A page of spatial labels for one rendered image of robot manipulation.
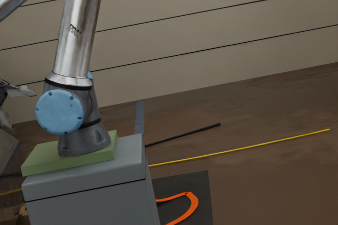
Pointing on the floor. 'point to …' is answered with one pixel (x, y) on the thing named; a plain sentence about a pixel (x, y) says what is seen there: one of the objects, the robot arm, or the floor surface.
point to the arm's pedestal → (96, 191)
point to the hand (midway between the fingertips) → (25, 114)
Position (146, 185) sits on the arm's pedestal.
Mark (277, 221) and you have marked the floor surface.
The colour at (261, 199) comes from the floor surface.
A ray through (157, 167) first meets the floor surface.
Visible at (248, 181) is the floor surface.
